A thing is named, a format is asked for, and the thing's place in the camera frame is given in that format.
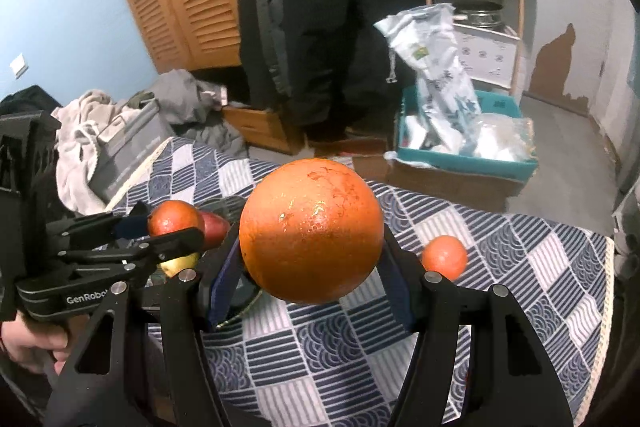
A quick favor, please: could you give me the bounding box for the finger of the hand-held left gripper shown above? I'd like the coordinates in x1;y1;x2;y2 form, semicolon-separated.
59;227;202;279
47;201;152;251

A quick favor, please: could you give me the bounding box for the beige towel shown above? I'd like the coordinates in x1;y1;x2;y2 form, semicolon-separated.
52;90;133;215

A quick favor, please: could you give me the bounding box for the black hanging jacket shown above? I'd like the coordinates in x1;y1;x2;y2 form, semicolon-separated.
235;0;426;142

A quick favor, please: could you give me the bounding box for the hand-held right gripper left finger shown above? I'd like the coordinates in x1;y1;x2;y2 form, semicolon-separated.
44;223;245;427

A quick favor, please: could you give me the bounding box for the wooden drawer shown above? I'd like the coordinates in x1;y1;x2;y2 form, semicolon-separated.
222;106;306;155

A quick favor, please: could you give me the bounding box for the white patterned box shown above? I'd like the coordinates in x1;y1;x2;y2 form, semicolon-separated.
455;24;521;90

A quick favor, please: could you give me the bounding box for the clear plastic bag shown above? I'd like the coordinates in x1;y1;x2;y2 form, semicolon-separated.
472;117;533;162

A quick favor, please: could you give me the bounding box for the large cardboard box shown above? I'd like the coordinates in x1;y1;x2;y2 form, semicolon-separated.
387;154;526;212

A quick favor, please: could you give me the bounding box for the teal plastic bin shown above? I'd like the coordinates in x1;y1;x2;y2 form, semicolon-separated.
394;85;538;182

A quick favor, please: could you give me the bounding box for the black bag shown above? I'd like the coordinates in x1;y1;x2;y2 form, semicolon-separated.
0;86;61;122

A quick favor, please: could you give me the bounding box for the grey box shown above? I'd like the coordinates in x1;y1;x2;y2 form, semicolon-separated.
90;102;173;202

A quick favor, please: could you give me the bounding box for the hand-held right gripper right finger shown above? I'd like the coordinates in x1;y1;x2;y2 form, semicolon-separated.
376;226;575;427

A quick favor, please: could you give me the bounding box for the round metal sieve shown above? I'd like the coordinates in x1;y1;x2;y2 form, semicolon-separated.
452;2;503;28

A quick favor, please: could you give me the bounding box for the small cardboard box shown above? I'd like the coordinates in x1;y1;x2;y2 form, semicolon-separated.
312;137;391;182

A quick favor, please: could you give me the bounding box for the blue white chequered blanket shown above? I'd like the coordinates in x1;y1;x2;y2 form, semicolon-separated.
112;138;616;427

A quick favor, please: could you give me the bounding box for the person's left hand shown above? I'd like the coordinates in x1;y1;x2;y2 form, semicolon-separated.
0;313;73;375

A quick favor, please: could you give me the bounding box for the large orange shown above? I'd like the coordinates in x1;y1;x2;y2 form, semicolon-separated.
239;158;386;305

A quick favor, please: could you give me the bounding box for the red apple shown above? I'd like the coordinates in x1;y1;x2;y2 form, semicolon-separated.
147;201;207;239
199;212;232;253

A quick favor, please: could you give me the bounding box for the white printed plastic bag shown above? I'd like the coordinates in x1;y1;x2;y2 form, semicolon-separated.
374;3;483;152

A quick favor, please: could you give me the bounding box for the dark glass plate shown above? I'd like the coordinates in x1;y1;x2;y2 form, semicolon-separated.
145;196;263;333

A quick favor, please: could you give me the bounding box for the grey clothes pile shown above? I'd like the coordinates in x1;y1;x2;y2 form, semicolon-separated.
150;69;251;160

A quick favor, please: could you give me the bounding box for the small orange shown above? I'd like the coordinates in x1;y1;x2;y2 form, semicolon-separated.
421;235;469;282

